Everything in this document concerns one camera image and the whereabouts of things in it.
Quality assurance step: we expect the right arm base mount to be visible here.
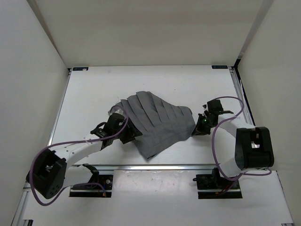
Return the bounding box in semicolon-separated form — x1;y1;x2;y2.
192;168;243;199

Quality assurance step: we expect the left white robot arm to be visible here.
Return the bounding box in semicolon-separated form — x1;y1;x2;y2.
26;118;142;206

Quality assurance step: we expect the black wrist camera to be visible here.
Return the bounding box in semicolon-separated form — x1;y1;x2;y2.
106;113;125;130
207;99;224;114

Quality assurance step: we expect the right blue table sticker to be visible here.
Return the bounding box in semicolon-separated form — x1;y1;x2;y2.
212;65;228;69

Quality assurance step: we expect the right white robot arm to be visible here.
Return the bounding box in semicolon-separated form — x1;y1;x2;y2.
192;111;274;188

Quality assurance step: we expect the grey pleated skirt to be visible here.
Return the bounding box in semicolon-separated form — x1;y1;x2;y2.
109;91;196;159

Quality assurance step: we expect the left blue table sticker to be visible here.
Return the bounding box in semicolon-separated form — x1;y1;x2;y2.
72;67;89;71

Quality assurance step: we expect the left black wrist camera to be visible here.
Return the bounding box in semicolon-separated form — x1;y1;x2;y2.
106;113;125;130

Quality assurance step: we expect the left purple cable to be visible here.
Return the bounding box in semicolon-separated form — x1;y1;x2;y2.
30;105;129;206

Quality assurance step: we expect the purple cable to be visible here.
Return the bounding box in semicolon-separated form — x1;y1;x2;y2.
212;96;272;181
30;105;129;206

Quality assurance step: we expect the blue table sticker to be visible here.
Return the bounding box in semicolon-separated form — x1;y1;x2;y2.
72;67;89;71
212;65;228;69

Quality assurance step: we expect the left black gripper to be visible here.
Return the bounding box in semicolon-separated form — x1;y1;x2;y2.
113;117;142;144

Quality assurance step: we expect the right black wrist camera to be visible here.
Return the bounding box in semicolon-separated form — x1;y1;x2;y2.
207;99;224;114

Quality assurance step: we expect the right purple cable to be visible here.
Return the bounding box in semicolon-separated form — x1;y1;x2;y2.
212;96;272;181

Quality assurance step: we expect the front aluminium table rail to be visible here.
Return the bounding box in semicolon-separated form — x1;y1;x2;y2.
70;164;217;170

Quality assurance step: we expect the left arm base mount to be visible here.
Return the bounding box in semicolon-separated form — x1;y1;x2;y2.
69;164;113;198

